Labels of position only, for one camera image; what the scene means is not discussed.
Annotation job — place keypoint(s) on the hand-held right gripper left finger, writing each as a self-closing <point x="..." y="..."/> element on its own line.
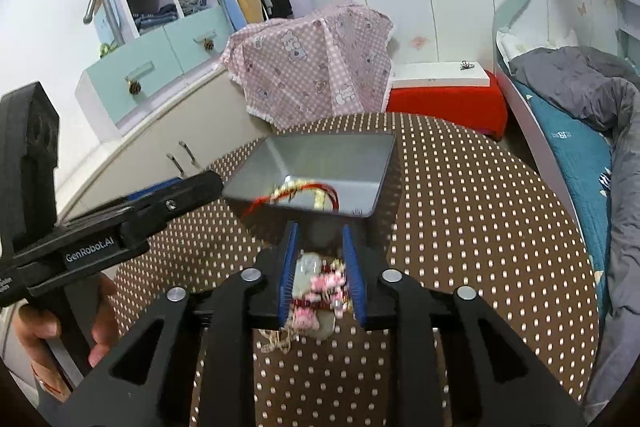
<point x="289" y="267"/>

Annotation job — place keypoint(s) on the metal tin box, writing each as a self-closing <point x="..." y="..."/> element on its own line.
<point x="325" y="157"/>

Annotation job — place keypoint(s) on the white low cabinet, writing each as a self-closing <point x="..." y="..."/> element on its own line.
<point x="150" y="147"/>

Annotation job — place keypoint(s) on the teal bed sheet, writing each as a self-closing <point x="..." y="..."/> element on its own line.
<point x="570" y="147"/>

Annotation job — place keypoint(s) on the green toy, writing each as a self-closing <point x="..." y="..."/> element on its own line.
<point x="106" y="50"/>

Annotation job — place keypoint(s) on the grey duvet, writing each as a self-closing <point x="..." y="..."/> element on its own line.
<point x="565" y="77"/>

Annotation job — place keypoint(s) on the red storage box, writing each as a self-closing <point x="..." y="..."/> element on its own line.
<point x="445" y="107"/>

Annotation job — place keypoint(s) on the white flat box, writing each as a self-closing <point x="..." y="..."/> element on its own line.
<point x="430" y="74"/>

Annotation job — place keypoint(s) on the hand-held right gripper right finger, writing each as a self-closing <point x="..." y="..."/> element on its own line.
<point x="352" y="272"/>

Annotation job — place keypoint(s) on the pink checked bear cloth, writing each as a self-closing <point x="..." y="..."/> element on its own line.
<point x="310" y="67"/>

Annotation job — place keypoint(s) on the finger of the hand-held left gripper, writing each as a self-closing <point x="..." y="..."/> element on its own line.
<point x="190" y="192"/>
<point x="150" y="190"/>

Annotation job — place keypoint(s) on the person's left hand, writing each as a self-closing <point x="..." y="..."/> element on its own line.
<point x="105" y="317"/>

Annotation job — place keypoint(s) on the teal drawer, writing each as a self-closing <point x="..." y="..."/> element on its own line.
<point x="120" y="77"/>
<point x="195" y="32"/>

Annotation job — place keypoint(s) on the pinecone ornament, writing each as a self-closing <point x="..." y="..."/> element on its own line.
<point x="208" y="43"/>
<point x="135" y="87"/>

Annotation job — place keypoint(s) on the folded blue jeans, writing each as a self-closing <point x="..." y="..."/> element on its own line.
<point x="155" y="19"/>

